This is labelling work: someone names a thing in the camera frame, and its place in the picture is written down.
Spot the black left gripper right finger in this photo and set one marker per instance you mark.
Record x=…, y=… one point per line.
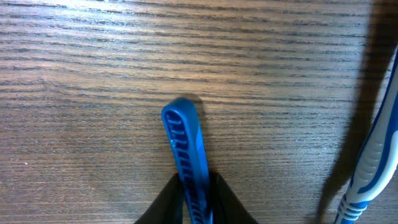
x=226, y=207

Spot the blue disposable razor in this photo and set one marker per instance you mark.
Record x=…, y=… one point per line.
x=182, y=125

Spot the blue white toothbrush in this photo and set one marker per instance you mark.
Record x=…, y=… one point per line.
x=377, y=159

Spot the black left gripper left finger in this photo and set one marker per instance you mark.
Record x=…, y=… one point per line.
x=167, y=208

